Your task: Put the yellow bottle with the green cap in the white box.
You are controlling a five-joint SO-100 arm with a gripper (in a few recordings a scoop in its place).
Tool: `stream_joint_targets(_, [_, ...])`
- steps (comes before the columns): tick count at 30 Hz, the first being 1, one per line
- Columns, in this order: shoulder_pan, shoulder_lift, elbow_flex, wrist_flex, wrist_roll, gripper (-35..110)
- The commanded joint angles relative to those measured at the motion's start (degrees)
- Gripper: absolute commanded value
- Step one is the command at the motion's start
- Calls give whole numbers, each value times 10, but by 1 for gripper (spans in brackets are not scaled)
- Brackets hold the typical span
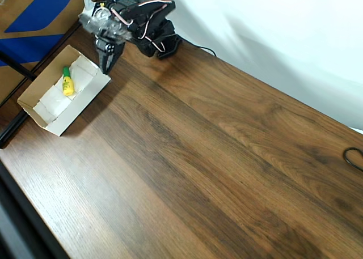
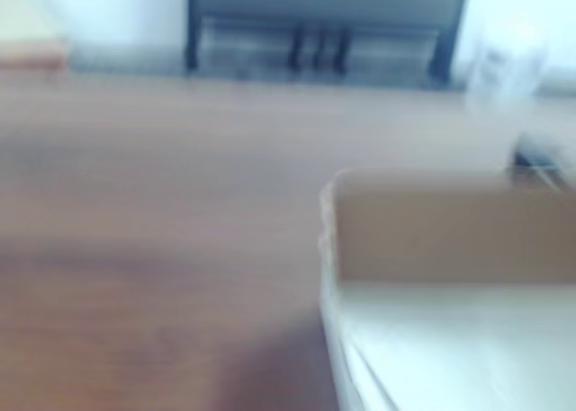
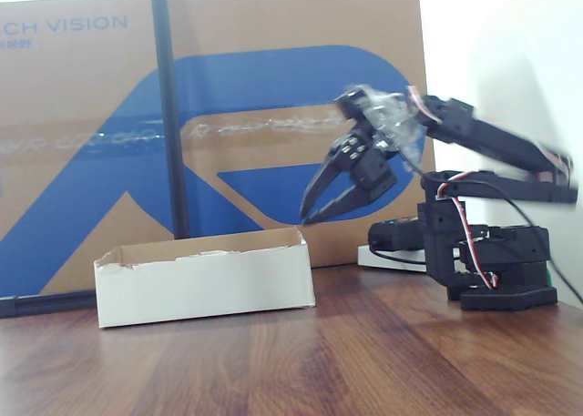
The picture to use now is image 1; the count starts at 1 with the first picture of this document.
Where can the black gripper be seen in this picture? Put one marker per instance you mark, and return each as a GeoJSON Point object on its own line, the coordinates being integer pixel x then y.
{"type": "Point", "coordinates": [108, 49]}

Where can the yellow green-capped bottle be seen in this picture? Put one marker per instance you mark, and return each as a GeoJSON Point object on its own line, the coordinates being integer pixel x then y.
{"type": "Point", "coordinates": [68, 86]}

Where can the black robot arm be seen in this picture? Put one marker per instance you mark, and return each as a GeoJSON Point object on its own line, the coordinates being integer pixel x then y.
{"type": "Point", "coordinates": [150, 21]}

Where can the white cardboard box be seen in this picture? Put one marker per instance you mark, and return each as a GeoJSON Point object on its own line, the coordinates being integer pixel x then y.
{"type": "Point", "coordinates": [59, 100]}

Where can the brown cardboard box blue print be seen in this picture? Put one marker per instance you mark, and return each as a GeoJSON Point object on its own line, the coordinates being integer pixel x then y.
{"type": "Point", "coordinates": [31, 18]}

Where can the black metal rod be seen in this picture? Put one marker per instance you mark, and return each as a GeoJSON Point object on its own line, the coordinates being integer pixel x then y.
{"type": "Point", "coordinates": [20, 68]}

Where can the white backdrop sheet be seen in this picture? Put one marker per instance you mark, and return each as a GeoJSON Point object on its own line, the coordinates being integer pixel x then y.
{"type": "Point", "coordinates": [283, 43]}

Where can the camera wrapped in clear plastic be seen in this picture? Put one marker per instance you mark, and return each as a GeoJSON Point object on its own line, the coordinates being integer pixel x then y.
{"type": "Point", "coordinates": [106, 23]}

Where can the black table frame bar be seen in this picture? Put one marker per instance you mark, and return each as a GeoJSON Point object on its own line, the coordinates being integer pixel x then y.
{"type": "Point", "coordinates": [11, 130]}

